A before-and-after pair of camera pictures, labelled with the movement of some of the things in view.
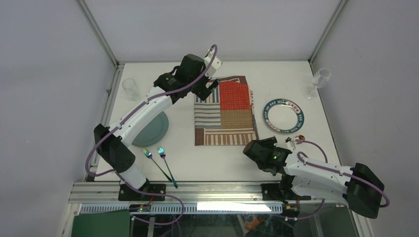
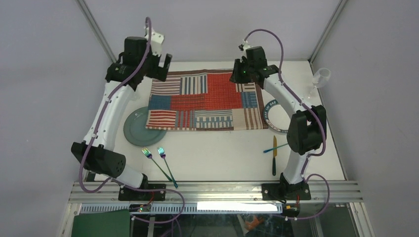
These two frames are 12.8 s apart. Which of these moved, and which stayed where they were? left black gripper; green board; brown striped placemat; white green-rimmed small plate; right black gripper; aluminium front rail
Moved: right black gripper; brown striped placemat; left black gripper
Stayed: aluminium front rail; green board; white green-rimmed small plate
